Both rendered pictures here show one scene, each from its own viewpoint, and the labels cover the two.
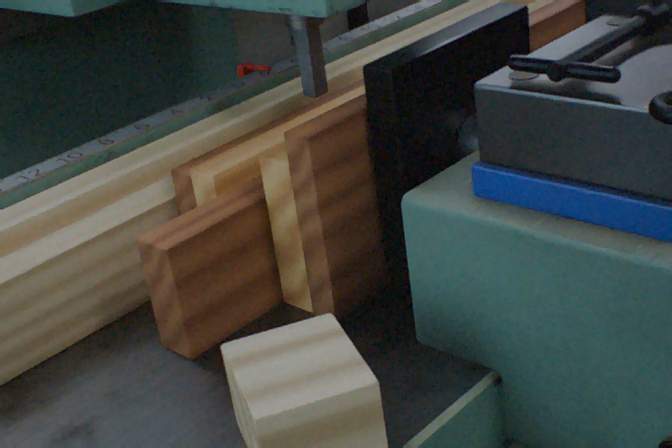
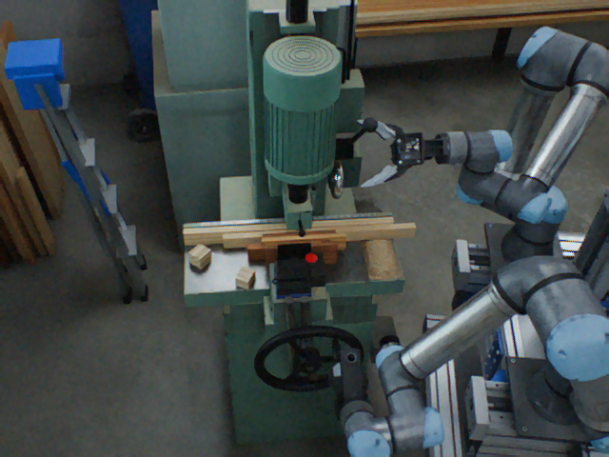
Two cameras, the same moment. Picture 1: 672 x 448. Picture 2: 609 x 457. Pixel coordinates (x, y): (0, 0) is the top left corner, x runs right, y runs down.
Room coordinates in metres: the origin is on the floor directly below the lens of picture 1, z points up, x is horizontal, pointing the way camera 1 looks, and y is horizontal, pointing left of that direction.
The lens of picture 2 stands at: (-0.55, -0.74, 2.26)
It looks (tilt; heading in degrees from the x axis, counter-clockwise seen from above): 46 degrees down; 35
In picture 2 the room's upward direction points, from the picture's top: 2 degrees clockwise
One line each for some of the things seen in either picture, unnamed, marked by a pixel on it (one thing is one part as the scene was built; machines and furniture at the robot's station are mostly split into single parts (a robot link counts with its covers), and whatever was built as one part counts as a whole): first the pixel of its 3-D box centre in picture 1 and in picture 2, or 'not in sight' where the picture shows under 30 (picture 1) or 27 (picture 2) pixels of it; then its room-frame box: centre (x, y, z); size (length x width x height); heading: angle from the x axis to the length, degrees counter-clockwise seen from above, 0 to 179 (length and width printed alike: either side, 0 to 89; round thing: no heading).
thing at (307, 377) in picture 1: (303, 403); (245, 277); (0.26, 0.02, 0.92); 0.05 x 0.04 x 0.03; 15
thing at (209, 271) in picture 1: (366, 183); (288, 249); (0.41, -0.02, 0.92); 0.23 x 0.02 x 0.05; 133
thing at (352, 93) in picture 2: not in sight; (345, 101); (0.73, 0.04, 1.23); 0.09 x 0.08 x 0.15; 43
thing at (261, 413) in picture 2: not in sight; (289, 319); (0.55, 0.08, 0.36); 0.58 x 0.45 x 0.71; 43
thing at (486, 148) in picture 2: not in sight; (484, 148); (0.67, -0.39, 1.31); 0.11 x 0.08 x 0.09; 133
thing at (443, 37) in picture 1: (520, 150); (295, 265); (0.36, -0.08, 0.95); 0.09 x 0.07 x 0.09; 133
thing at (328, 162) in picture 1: (466, 139); (302, 254); (0.41, -0.06, 0.94); 0.20 x 0.01 x 0.08; 133
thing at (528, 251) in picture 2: not in sight; (530, 239); (0.94, -0.52, 0.87); 0.15 x 0.15 x 0.10
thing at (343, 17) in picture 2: not in sight; (341, 24); (0.80, 0.12, 1.40); 0.10 x 0.06 x 0.16; 43
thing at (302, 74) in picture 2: not in sight; (301, 112); (0.47, 0.00, 1.35); 0.18 x 0.18 x 0.31
